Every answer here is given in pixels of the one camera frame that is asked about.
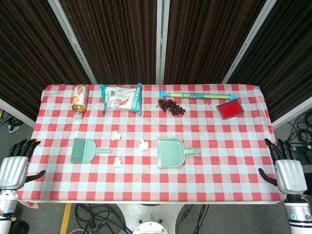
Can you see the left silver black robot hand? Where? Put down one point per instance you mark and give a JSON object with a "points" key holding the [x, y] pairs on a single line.
{"points": [[12, 170]]}

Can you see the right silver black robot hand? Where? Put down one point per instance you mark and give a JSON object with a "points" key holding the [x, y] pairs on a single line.
{"points": [[290, 175]]}

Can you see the mint green hand broom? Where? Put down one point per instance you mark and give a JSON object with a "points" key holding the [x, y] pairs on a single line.
{"points": [[85, 151]]}

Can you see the white paper ball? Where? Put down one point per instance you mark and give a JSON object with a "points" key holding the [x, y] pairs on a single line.
{"points": [[116, 135], [118, 162], [143, 145]]}

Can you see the mint green dustpan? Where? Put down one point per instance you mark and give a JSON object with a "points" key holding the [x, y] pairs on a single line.
{"points": [[170, 153]]}

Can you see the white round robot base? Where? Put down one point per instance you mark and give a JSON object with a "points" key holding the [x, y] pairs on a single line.
{"points": [[151, 219]]}

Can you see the yellow floor tape strip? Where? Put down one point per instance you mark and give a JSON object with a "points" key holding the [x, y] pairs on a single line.
{"points": [[65, 218]]}

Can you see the red ink pad case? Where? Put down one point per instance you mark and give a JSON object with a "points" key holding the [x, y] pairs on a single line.
{"points": [[230, 109]]}

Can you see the plastic tea bottle orange label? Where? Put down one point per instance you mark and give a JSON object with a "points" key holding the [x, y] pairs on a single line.
{"points": [[80, 100]]}

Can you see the dark brown partition panel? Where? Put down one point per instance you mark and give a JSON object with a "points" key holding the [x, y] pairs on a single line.
{"points": [[29, 56], [114, 39], [204, 39], [290, 61]]}

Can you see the green blue toy water pump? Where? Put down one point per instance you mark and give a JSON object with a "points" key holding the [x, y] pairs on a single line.
{"points": [[207, 95]]}

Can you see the clear teal snack bag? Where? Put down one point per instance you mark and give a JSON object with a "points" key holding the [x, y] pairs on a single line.
{"points": [[119, 98]]}

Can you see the red white checkered tablecloth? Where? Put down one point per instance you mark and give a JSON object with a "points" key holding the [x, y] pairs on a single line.
{"points": [[156, 180]]}

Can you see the dark red grape bunch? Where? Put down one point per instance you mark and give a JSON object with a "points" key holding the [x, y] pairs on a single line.
{"points": [[170, 106]]}

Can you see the aluminium partition post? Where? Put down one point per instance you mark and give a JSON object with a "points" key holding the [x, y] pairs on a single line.
{"points": [[73, 41], [162, 41], [251, 41]]}

